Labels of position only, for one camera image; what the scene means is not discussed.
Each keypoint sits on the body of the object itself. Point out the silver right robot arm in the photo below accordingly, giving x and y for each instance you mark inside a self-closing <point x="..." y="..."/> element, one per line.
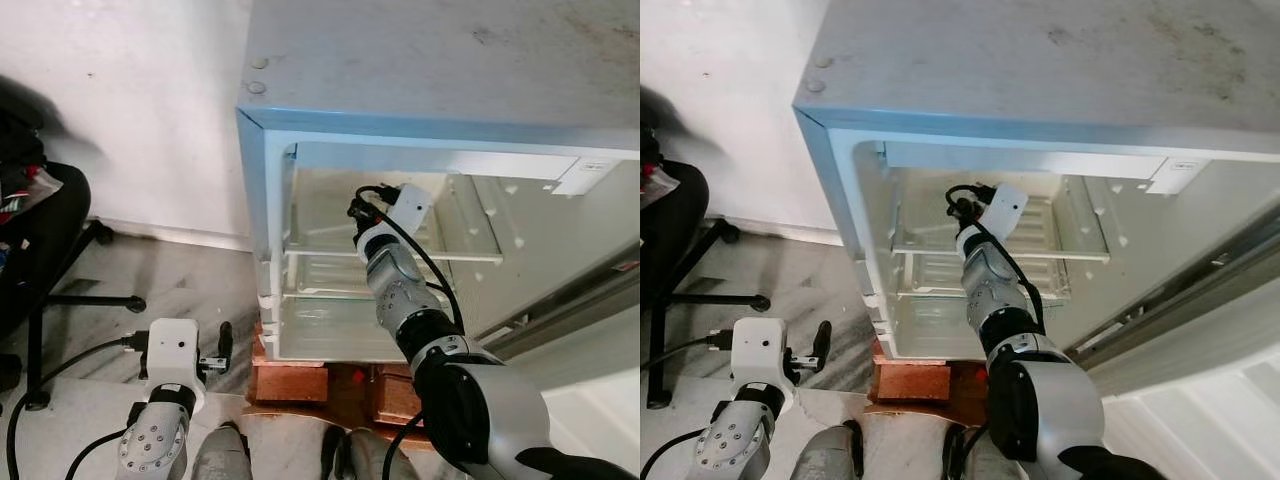
<point x="470" y="400"/>
<point x="1050" y="400"/>

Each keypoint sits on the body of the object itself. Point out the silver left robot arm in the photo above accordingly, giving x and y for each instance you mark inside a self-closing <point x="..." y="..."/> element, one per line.
<point x="155" y="440"/>
<point x="740" y="440"/>

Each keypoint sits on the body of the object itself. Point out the narrow clear fridge shelf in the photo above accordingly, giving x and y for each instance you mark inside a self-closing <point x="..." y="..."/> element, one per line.
<point x="930" y="275"/>
<point x="320" y="275"/>

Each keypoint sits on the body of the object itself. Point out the wide clear fridge shelf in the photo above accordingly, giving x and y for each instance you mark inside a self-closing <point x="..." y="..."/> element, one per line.
<point x="470" y="225"/>
<point x="1070" y="230"/>

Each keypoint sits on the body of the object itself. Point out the small white fridge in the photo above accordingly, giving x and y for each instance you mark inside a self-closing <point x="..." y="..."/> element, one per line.
<point x="440" y="60"/>
<point x="1000" y="60"/>

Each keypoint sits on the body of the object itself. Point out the white fridge door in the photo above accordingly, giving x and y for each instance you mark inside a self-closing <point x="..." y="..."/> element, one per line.
<point x="1200" y="400"/>
<point x="595" y="400"/>

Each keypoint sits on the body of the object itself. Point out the white fridge control label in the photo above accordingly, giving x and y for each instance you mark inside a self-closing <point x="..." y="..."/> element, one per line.
<point x="1180" y="175"/>
<point x="585" y="175"/>

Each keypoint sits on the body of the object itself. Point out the red brick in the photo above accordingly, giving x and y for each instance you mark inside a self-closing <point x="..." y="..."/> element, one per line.
<point x="395" y="395"/>
<point x="910" y="382"/>
<point x="288" y="382"/>

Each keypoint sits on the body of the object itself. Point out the grey robot left leg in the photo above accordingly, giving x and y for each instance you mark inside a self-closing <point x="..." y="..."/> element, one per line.
<point x="222" y="455"/>
<point x="828" y="455"/>

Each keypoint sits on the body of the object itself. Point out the grey robot leg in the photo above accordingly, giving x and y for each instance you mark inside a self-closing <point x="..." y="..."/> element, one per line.
<point x="360" y="458"/>
<point x="222" y="455"/>
<point x="828" y="455"/>
<point x="968" y="455"/>

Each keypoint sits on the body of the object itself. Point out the black office chair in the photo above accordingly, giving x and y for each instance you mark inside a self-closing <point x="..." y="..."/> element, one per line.
<point x="50" y="260"/>
<point x="675" y="250"/>

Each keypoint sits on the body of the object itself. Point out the grey robot right leg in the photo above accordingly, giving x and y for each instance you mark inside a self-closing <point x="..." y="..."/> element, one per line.
<point x="968" y="455"/>
<point x="360" y="458"/>

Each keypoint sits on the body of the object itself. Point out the dark clothes pile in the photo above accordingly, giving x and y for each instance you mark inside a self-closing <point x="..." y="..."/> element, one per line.
<point x="650" y="170"/>
<point x="18" y="170"/>

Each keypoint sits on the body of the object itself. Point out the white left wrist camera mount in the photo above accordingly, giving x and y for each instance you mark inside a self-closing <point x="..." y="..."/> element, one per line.
<point x="172" y="350"/>
<point x="760" y="350"/>

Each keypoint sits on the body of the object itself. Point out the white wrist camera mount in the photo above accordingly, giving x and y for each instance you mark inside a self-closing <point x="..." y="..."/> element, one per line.
<point x="172" y="350"/>
<point x="1005" y="208"/>
<point x="410" y="208"/>
<point x="760" y="350"/>

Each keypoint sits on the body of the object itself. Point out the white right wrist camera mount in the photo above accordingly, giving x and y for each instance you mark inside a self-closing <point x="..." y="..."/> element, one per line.
<point x="410" y="208"/>
<point x="1005" y="208"/>

